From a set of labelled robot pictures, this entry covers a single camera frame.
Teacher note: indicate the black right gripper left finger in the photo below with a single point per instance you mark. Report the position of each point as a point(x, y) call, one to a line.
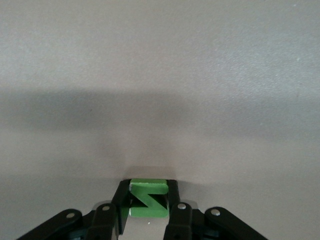
point(100, 222)

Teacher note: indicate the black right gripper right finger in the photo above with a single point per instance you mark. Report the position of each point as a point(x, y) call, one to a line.
point(185, 225)

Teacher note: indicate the green foam letter N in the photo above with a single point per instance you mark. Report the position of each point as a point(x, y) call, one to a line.
point(147, 185)

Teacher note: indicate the brown table cover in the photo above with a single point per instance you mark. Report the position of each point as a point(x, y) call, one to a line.
point(160, 62)

